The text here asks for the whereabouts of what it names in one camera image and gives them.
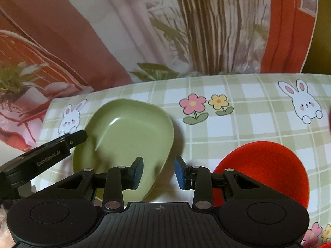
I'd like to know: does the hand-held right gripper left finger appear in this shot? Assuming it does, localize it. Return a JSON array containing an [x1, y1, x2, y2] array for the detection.
[[38, 156, 144, 211]]

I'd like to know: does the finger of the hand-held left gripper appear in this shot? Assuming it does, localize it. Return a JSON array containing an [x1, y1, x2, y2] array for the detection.
[[59, 130, 88, 152]]

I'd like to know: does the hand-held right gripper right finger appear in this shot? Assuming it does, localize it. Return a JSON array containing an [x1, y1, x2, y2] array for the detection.
[[174, 155, 285, 210]]

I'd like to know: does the green bowl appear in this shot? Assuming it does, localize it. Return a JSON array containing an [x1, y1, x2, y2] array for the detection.
[[73, 99, 174, 203]]

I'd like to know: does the red plate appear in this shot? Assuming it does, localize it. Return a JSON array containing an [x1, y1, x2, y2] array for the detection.
[[211, 141, 310, 210]]

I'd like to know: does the green checked bunny tablecloth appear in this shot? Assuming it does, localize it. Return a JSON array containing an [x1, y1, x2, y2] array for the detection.
[[36, 73, 331, 248]]

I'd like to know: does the printed room scene backdrop cloth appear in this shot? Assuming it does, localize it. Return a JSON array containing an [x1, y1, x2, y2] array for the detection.
[[0, 0, 320, 153]]

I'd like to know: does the yellow wooden board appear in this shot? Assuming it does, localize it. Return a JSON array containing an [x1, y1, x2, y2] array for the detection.
[[301, 0, 331, 74]]

